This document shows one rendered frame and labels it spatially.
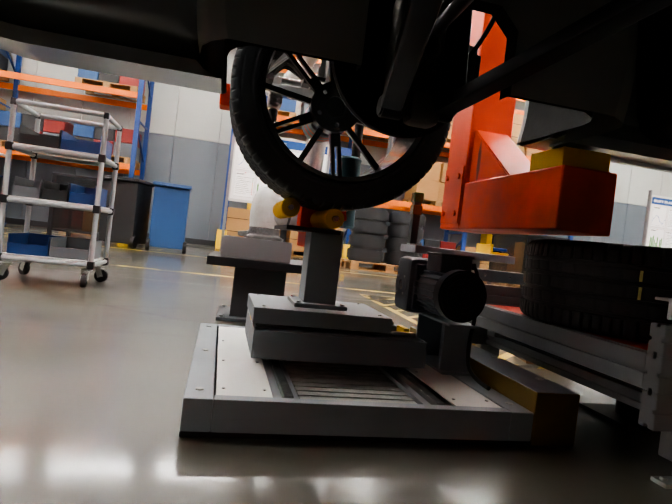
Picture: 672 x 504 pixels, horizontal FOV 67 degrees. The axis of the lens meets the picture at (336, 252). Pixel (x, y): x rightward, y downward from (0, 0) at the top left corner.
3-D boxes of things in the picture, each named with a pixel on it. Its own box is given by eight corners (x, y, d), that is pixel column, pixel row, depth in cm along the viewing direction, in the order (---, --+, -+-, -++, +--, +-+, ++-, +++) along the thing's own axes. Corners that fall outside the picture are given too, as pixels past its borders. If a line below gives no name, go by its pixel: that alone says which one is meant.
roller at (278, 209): (280, 215, 145) (282, 195, 145) (270, 217, 174) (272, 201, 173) (300, 218, 146) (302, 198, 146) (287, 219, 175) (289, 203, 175)
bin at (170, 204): (144, 250, 693) (152, 180, 691) (146, 248, 755) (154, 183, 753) (185, 254, 710) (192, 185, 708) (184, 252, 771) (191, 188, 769)
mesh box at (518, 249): (520, 287, 892) (526, 233, 890) (485, 280, 1017) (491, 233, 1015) (564, 292, 908) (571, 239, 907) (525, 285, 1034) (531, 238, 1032)
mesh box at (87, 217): (45, 236, 763) (52, 172, 761) (66, 236, 848) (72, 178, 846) (132, 245, 782) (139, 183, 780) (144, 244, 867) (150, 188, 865)
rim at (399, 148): (232, 30, 136) (399, -18, 145) (230, 58, 159) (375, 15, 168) (297, 207, 142) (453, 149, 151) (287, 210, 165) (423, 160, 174)
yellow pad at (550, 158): (561, 165, 125) (564, 145, 125) (528, 171, 139) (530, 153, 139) (609, 173, 129) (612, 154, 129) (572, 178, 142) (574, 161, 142)
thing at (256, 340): (250, 361, 135) (254, 325, 134) (244, 334, 170) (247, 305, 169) (424, 372, 146) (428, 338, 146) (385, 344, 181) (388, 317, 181)
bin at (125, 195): (92, 244, 688) (99, 173, 686) (112, 244, 752) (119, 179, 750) (131, 249, 689) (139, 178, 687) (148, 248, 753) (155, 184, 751)
